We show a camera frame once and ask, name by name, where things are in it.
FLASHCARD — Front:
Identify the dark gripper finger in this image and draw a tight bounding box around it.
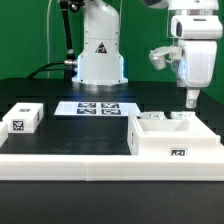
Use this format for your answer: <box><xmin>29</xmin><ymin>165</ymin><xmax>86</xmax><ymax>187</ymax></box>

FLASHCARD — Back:
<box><xmin>186</xmin><ymin>89</ymin><xmax>200</xmax><ymax>109</ymax></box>

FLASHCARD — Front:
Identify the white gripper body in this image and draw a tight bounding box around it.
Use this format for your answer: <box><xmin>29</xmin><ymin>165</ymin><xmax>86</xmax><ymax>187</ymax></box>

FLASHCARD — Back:
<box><xmin>171</xmin><ymin>15</ymin><xmax>223</xmax><ymax>88</ymax></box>

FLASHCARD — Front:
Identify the white cabinet body box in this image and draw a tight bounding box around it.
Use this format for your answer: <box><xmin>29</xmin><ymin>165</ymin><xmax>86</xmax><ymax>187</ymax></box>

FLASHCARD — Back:
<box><xmin>127</xmin><ymin>114</ymin><xmax>222</xmax><ymax>157</ymax></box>

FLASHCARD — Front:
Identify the white cabinet door panel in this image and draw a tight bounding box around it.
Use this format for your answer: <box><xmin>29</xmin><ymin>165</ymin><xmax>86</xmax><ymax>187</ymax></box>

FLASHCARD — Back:
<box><xmin>171</xmin><ymin>111</ymin><xmax>195</xmax><ymax>120</ymax></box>
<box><xmin>141</xmin><ymin>111</ymin><xmax>166</xmax><ymax>120</ymax></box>

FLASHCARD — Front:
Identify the white cabinet top block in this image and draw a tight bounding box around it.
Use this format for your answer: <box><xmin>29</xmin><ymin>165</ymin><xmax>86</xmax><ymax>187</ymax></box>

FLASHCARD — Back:
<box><xmin>3</xmin><ymin>102</ymin><xmax>43</xmax><ymax>133</ymax></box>

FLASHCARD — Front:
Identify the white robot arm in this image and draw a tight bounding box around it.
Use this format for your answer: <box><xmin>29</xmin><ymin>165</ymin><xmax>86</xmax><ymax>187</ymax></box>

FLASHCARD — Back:
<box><xmin>73</xmin><ymin>0</ymin><xmax>223</xmax><ymax>108</ymax></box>

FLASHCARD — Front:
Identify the white fiducial marker sheet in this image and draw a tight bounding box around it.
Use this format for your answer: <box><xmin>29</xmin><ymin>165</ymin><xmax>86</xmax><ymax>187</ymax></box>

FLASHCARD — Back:
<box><xmin>54</xmin><ymin>101</ymin><xmax>140</xmax><ymax>117</ymax></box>

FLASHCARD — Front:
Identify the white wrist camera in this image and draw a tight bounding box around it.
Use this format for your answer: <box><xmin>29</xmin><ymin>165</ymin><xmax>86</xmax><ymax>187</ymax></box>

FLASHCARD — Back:
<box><xmin>149</xmin><ymin>45</ymin><xmax>182</xmax><ymax>70</ymax></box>

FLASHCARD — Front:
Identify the black cable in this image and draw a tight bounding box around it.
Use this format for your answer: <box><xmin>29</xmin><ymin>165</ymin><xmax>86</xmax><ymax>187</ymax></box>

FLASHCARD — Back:
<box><xmin>27</xmin><ymin>61</ymin><xmax>74</xmax><ymax>80</ymax></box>

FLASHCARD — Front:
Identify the white U-shaped fence frame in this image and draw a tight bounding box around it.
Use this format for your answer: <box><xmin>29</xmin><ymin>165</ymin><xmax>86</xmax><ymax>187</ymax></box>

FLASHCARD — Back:
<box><xmin>0</xmin><ymin>123</ymin><xmax>224</xmax><ymax>181</ymax></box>

